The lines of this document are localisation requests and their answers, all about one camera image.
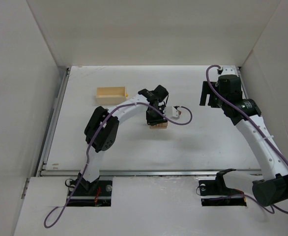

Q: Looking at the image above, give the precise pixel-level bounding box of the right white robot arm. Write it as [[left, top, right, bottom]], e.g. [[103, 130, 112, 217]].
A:
[[199, 75, 288, 207]]

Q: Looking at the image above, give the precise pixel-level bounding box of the long light wood block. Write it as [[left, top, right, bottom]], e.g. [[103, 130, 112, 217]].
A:
[[149, 122, 168, 129]]

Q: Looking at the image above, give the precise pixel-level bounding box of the cream plastic drawer box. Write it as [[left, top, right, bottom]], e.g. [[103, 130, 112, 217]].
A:
[[95, 87, 128, 105]]

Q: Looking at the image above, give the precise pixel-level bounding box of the metal table rail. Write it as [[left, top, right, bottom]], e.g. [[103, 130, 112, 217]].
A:
[[236, 66, 275, 173], [39, 169, 248, 177], [21, 67, 71, 200]]

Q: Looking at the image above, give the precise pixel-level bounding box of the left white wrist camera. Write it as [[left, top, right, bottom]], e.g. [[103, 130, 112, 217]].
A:
[[164, 106, 180, 120]]

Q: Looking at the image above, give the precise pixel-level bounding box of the right metal table rail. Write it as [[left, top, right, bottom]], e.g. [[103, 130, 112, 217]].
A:
[[236, 66, 275, 173]]

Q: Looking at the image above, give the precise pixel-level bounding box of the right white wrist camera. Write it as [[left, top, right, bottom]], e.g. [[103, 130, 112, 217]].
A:
[[217, 65, 238, 75]]

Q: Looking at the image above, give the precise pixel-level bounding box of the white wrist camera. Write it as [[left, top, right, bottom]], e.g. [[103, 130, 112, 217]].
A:
[[217, 65, 238, 75], [164, 106, 180, 120]]

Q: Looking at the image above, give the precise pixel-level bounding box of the left metal table rail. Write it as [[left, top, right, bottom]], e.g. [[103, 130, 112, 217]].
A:
[[21, 67, 71, 200]]

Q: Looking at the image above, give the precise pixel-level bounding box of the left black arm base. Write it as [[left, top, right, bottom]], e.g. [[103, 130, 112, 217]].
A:
[[67, 179, 113, 207]]

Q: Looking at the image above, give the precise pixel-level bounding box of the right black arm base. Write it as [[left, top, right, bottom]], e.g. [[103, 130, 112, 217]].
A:
[[196, 179, 247, 207]]

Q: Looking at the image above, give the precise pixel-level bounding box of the front metal table rail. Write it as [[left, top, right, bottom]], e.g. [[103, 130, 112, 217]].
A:
[[39, 169, 248, 177]]

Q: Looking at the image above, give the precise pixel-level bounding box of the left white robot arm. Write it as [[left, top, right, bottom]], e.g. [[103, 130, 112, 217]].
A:
[[78, 85, 169, 191]]

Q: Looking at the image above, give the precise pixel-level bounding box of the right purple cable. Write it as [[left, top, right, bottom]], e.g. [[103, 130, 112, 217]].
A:
[[205, 64, 288, 215]]

